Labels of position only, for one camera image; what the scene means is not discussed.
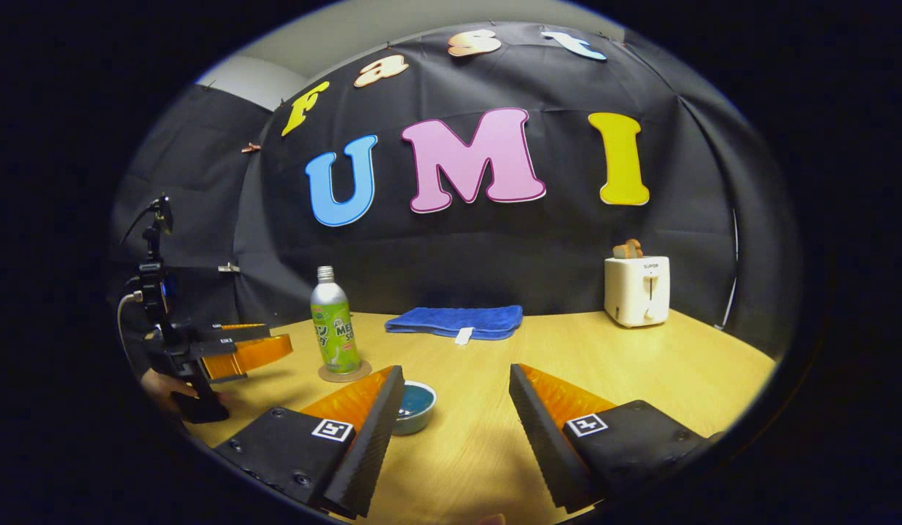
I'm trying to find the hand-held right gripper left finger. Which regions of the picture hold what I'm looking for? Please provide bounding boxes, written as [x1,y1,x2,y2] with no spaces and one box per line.
[212,365,406,520]

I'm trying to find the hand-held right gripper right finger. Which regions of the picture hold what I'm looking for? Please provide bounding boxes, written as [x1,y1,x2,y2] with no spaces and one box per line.
[508,363,721,513]

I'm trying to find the white-rimmed ceramic teacup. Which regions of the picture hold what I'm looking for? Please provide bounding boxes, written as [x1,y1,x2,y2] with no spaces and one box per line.
[392,381,438,436]

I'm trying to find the round brown coaster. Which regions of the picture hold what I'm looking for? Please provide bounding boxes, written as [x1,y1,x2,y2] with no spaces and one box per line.
[318,359,373,384]

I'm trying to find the silver green water bottle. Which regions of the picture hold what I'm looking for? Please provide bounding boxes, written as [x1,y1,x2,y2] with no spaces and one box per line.
[310,265,362,376]

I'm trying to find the blue folded towel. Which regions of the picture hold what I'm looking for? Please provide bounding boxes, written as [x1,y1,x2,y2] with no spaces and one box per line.
[384,305,524,341]

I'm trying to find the white toaster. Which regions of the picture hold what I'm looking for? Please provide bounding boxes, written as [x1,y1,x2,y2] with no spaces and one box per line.
[604,255,671,328]

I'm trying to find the black backdrop cloth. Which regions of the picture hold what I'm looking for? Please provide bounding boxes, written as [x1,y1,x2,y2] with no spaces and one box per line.
[112,22,801,358]

